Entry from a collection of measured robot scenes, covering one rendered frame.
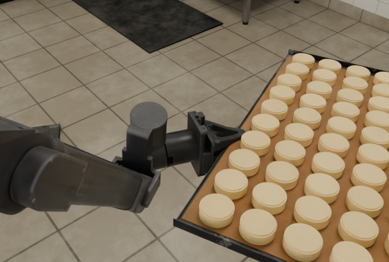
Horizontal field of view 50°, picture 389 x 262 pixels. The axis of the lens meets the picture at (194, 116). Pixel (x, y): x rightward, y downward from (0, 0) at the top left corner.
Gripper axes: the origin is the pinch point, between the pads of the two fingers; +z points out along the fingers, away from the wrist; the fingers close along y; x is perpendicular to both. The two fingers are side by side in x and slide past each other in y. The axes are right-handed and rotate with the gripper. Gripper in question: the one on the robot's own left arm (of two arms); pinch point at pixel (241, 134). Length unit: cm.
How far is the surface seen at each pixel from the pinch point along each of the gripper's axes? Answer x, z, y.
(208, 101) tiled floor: -135, 51, 93
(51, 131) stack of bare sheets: -136, -39, 95
